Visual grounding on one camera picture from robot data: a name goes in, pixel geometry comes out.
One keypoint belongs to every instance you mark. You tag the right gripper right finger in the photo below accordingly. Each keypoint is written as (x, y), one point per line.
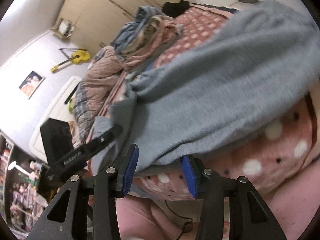
(249, 215)

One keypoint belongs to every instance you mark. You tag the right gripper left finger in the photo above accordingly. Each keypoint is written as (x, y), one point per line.
(65, 217)

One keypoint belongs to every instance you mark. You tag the grey-blue sweatpants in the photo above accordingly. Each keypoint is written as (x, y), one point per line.
(217, 95)

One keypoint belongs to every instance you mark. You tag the black clothing pile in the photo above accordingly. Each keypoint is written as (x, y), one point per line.
(175, 9)

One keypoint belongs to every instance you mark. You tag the cluttered shelf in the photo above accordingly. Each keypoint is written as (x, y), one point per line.
(21, 205)

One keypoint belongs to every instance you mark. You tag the green plush toy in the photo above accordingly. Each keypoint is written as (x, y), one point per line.
(71, 105)

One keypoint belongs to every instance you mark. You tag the pink grey striped duvet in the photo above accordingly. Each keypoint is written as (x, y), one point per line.
(94, 89)

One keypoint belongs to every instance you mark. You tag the yellow ukulele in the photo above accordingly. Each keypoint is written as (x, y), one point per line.
(78, 56)

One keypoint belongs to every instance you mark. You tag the wooden wardrobe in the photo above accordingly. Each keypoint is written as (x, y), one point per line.
(93, 24)

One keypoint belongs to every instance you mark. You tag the patterned folded clothes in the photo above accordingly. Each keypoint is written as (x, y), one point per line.
(154, 36)

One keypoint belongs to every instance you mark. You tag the framed wall photo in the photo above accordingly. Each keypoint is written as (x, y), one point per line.
(31, 83)

